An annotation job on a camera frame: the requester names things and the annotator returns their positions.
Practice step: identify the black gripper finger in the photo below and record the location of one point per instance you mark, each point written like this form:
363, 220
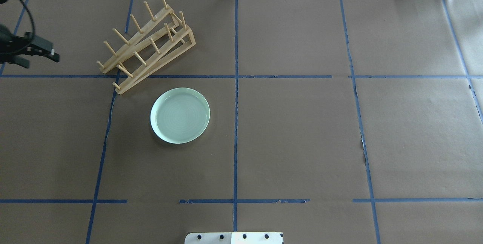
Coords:
21, 62
42, 47

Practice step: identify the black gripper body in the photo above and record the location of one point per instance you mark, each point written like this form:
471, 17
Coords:
7, 43

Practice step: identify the light green ceramic plate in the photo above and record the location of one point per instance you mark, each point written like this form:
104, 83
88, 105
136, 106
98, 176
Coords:
180, 115

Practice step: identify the wooden dish rack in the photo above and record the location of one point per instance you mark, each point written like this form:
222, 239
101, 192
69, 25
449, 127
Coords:
162, 39

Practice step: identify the white pedestal column base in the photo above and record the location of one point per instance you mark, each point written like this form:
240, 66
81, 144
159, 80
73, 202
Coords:
234, 238

